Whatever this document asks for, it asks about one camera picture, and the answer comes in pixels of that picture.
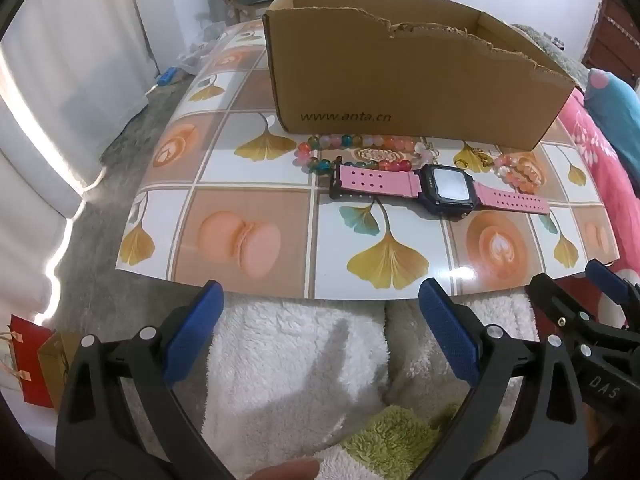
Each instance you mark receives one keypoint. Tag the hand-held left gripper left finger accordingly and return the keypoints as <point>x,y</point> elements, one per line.
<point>195,332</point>

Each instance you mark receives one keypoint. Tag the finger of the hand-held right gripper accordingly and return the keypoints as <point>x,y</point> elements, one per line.
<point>600,360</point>
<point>605,277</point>

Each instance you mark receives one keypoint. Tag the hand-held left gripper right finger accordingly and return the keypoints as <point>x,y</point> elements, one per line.
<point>447,332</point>

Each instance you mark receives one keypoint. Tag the brown cardboard box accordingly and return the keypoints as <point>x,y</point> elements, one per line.
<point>400,85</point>

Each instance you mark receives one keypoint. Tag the person's left hand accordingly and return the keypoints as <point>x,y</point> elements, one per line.
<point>285,471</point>

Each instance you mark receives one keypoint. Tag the green fluffy cloth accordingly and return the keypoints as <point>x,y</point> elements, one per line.
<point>400,440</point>

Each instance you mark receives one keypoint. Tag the pink floral blanket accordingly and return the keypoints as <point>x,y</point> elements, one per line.
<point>600,160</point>

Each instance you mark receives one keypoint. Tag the brown gift bag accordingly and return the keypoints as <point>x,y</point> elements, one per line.
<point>55,360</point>

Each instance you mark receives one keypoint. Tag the red gift bag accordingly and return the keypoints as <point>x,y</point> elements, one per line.
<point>35,375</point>

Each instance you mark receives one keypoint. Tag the gold hoop earring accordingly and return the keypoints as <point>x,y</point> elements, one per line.
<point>456,163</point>

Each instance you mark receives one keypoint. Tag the teal pillow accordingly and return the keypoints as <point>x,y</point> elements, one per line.
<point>615,100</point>

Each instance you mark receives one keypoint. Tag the brown wooden door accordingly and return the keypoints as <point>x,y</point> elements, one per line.
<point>615,30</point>

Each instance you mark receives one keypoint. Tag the small blue object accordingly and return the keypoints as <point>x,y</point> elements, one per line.
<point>167,76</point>

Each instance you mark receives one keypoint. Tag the white curtain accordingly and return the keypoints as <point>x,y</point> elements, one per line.
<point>50,110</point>

